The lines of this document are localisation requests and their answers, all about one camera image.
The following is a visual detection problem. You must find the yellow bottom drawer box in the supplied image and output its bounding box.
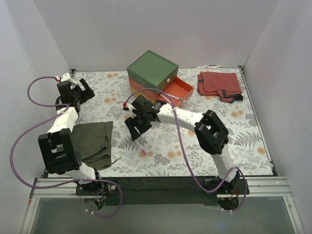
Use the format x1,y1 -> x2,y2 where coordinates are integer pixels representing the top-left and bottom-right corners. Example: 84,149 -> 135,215
130,86 -> 157,103

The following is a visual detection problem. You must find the white teal marker pen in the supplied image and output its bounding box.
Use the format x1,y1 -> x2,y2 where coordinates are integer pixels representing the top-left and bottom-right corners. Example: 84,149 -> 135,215
167,94 -> 182,101

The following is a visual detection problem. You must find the pink drawer box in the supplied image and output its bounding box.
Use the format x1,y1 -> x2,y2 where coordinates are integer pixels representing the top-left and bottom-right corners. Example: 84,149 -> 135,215
128,77 -> 195,108

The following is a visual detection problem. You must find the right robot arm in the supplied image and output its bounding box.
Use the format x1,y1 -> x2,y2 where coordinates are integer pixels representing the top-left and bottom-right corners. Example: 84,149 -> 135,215
123,95 -> 239,194

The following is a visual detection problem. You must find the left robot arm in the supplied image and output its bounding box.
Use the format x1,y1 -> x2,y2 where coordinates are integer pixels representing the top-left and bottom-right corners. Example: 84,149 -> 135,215
38,76 -> 105,195

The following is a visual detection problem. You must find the floral patterned table mat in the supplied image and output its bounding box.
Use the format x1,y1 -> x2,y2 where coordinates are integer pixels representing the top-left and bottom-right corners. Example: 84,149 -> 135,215
75,68 -> 273,177

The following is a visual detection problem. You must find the white magenta marker pen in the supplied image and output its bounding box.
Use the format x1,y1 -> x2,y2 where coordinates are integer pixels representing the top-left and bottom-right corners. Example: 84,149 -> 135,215
138,142 -> 147,155

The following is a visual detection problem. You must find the olive green folded cloth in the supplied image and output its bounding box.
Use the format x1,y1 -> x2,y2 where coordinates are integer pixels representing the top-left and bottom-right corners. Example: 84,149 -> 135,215
72,121 -> 113,171

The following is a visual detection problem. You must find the red folded cloth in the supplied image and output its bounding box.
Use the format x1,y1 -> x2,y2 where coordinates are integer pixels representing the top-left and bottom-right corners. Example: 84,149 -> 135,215
197,72 -> 243,103

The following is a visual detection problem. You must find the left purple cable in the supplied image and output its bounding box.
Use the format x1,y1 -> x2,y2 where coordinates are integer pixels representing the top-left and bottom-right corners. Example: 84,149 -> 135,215
9,76 -> 124,219

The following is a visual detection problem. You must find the purple cable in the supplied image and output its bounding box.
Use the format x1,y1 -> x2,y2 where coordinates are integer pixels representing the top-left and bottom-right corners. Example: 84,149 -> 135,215
123,88 -> 247,215
9,76 -> 124,219

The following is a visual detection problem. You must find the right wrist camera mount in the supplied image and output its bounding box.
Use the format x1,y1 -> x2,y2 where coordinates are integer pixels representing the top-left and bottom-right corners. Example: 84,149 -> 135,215
123,102 -> 137,117

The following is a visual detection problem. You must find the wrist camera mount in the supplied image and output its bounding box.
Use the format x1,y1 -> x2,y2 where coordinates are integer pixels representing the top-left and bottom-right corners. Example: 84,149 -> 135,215
55,73 -> 78,89
123,102 -> 137,117

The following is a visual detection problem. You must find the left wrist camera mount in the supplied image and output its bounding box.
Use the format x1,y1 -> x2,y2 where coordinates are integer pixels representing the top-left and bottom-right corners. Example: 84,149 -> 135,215
55,73 -> 78,89

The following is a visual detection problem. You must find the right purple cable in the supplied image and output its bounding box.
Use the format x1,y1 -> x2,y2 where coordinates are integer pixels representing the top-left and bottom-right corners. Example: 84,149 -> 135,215
123,88 -> 247,215

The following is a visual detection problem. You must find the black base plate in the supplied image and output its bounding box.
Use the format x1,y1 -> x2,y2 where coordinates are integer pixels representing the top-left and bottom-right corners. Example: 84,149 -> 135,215
75,177 -> 252,207

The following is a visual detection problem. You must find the aluminium frame rail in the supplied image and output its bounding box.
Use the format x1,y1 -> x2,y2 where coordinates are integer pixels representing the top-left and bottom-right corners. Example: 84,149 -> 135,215
22,176 -> 304,234

